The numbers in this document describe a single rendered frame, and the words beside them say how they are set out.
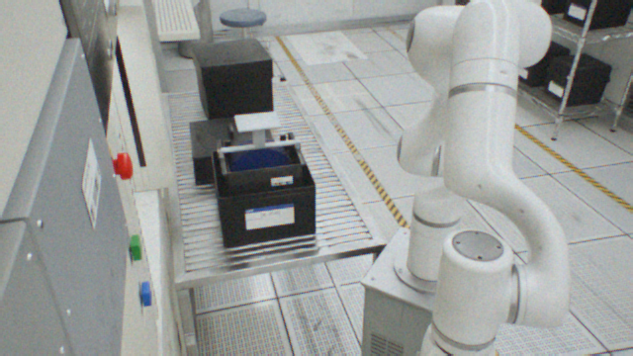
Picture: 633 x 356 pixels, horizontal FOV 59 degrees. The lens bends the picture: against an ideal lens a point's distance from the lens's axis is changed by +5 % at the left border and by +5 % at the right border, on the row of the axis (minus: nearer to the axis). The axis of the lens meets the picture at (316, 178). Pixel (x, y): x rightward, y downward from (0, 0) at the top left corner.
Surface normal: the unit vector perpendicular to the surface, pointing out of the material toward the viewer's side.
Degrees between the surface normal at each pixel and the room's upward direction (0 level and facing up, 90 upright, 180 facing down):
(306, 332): 0
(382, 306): 90
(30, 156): 0
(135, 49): 90
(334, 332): 0
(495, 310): 89
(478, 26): 49
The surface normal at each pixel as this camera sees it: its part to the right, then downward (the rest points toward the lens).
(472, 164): -0.36, -0.14
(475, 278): -0.24, 0.52
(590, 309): 0.00, -0.85
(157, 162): 0.26, 0.51
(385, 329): -0.50, 0.47
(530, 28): 0.65, 0.04
